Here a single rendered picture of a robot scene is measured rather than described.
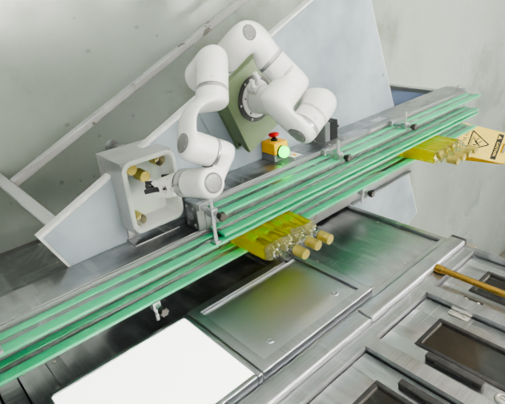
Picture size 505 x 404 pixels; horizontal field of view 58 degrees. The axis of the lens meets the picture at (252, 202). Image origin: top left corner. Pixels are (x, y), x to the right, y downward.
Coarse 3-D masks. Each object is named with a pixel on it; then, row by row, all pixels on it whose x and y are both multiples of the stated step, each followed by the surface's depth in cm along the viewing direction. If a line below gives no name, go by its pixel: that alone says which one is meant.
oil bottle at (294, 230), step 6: (270, 222) 154; (276, 222) 154; (282, 222) 153; (288, 222) 153; (282, 228) 150; (288, 228) 149; (294, 228) 149; (300, 228) 149; (294, 234) 147; (300, 234) 148; (294, 240) 148
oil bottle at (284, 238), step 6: (258, 228) 152; (264, 228) 151; (270, 228) 151; (276, 228) 151; (270, 234) 148; (276, 234) 147; (282, 234) 147; (288, 234) 147; (282, 240) 144; (288, 240) 145; (282, 246) 144
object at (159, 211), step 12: (156, 156) 133; (168, 156) 137; (144, 168) 139; (156, 168) 142; (168, 168) 140; (132, 180) 138; (132, 192) 139; (132, 204) 132; (144, 204) 143; (156, 204) 146; (168, 204) 147; (180, 204) 143; (132, 216) 133; (156, 216) 143; (168, 216) 142; (144, 228) 137
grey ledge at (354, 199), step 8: (408, 168) 228; (392, 176) 219; (400, 176) 222; (376, 184) 211; (384, 184) 216; (344, 200) 197; (352, 200) 201; (360, 200) 202; (328, 208) 191; (336, 208) 195; (320, 216) 188
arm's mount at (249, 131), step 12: (252, 60) 149; (240, 72) 147; (228, 84) 145; (240, 84) 148; (228, 96) 146; (240, 96) 149; (228, 108) 148; (240, 108) 151; (228, 120) 154; (240, 120) 152; (252, 120) 156; (264, 120) 160; (228, 132) 160; (240, 132) 154; (252, 132) 158; (264, 132) 162; (240, 144) 163; (252, 144) 159
